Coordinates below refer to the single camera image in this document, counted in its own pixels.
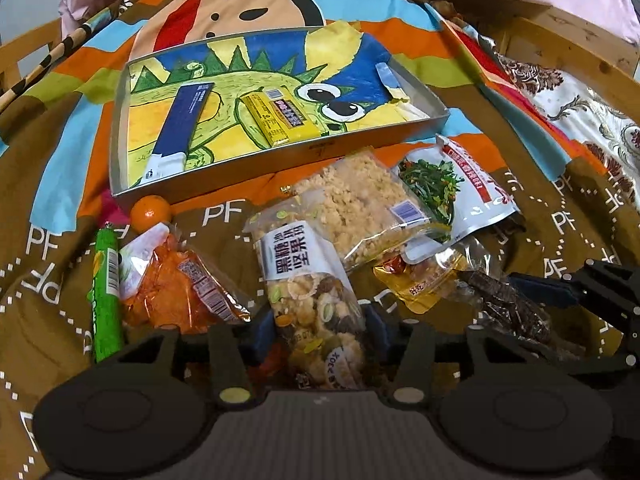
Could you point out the colourful printed blanket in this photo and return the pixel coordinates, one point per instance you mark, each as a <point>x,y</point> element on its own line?
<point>60,160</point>

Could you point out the orange tangerine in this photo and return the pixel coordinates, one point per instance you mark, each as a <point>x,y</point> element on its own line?
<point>150,212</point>

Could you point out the brown snack packet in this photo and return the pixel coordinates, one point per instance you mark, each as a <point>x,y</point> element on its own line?
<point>510,310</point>

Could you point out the black and tan striped stick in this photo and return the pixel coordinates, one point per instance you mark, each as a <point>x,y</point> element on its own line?
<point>50,57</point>

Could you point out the wooden bed frame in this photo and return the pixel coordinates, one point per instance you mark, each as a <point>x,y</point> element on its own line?
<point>575,45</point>

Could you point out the orange snack packet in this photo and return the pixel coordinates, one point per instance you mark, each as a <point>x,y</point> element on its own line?
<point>170,290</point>

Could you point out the white green vegetable snack packet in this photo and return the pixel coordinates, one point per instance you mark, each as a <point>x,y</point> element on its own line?
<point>465,195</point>

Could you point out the grey cartoon print box tray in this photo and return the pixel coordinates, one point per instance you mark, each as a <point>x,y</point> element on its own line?
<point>350,80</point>

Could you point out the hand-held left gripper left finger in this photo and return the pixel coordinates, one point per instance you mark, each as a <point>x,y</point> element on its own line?
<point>257,336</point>

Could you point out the white brown floral cloth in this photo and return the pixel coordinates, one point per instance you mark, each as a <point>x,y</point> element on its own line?
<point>575,105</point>

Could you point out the golden snack packet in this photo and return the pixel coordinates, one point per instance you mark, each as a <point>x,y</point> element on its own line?
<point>420,285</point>

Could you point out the long dark blue snack box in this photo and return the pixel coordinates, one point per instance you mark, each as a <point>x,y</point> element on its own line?
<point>182,120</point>

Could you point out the green sausage stick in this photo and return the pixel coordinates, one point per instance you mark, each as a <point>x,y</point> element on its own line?
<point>106,300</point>

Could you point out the clear mixed nut packet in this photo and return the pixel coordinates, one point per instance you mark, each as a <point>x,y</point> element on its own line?
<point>305,285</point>

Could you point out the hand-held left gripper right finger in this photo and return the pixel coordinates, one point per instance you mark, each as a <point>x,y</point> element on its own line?
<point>377,329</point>

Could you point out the clear beige crumble snack packet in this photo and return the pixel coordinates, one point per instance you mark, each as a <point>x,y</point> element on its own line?
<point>350,205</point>

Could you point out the yellow snack bar packet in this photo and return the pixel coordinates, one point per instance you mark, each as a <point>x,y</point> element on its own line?
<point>280,117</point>

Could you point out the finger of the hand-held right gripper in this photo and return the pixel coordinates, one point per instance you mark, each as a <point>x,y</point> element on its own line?
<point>590,360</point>
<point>542,287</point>

